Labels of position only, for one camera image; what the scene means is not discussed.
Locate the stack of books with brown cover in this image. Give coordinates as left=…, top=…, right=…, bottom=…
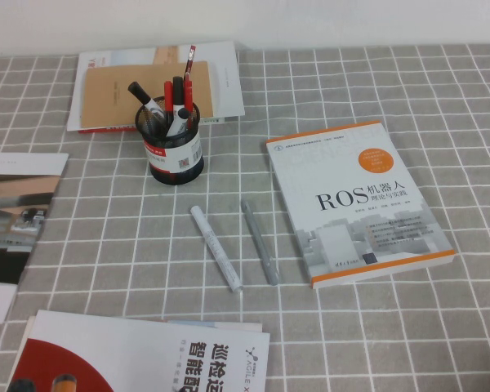
left=67, top=39, right=246, bottom=132

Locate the white paper sheet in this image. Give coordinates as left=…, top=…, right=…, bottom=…
left=163, top=318, right=264, bottom=334

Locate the red white AgileX brochure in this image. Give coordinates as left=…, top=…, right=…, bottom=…
left=6, top=309, right=271, bottom=392

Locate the white orange ROS book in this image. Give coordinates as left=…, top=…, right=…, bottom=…
left=264, top=120, right=457, bottom=290

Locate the small white card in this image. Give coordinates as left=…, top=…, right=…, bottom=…
left=0, top=281, right=19, bottom=324

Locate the tall black marker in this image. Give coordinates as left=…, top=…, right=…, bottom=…
left=171, top=76, right=185, bottom=111

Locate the thin red pencil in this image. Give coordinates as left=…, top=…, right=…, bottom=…
left=183, top=44, right=197, bottom=82

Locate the grey pen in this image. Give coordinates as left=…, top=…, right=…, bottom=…
left=239, top=198, right=282, bottom=286

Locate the black mesh pen holder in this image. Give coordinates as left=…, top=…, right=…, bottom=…
left=135, top=96, right=205, bottom=187

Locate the white pen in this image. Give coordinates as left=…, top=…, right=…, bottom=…
left=189, top=204, right=245, bottom=293

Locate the red-edged book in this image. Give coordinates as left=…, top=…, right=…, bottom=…
left=78, top=124, right=138, bottom=135

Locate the short red pen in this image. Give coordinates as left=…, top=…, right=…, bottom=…
left=163, top=80, right=175, bottom=123

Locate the brown paper notebook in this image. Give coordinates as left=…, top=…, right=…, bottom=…
left=80, top=60, right=216, bottom=130

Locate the photo-printed brochure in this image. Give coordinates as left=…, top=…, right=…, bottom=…
left=0, top=152, right=69, bottom=285

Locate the grey checkered tablecloth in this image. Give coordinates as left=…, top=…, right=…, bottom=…
left=0, top=40, right=490, bottom=392

